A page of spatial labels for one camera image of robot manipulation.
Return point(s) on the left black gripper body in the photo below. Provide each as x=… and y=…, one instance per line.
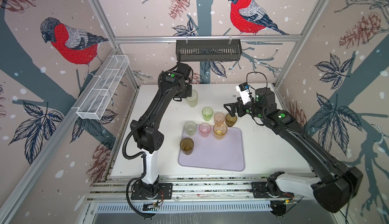
x=186, y=92

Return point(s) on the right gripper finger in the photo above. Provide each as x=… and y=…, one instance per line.
x=232, y=105
x=234, y=112

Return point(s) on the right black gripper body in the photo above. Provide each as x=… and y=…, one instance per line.
x=249, y=109

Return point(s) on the dark amber textured glass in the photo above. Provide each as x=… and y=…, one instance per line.
x=230, y=121

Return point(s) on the tall pale green glass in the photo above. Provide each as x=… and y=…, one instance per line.
x=192, y=100

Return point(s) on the yellow faceted glass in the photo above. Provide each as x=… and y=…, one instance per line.
x=220, y=130

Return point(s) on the pink faceted glass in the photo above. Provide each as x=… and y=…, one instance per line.
x=205, y=129

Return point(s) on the pale green short glass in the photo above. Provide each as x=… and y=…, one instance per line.
x=190, y=128

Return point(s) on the olive amber textured glass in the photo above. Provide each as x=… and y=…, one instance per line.
x=186, y=146

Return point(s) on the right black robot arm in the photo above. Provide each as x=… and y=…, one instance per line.
x=335, y=184

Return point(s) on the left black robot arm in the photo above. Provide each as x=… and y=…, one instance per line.
x=145, y=139

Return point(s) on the lavender plastic tray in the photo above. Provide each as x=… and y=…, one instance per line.
x=209, y=152

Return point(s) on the pale pink textured glass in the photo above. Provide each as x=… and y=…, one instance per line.
x=219, y=117

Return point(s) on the small bright green glass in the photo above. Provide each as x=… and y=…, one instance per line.
x=207, y=113

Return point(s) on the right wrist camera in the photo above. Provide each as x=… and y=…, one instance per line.
x=244, y=91

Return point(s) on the black hanging wire basket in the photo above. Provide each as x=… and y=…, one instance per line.
x=224, y=50

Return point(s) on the aluminium front rail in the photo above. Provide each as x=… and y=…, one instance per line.
x=184, y=188

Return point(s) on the white mesh wall shelf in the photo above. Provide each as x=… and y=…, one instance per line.
x=97, y=100

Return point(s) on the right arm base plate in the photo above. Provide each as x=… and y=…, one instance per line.
x=264, y=189

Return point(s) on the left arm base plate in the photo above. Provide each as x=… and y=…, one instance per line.
x=157, y=191

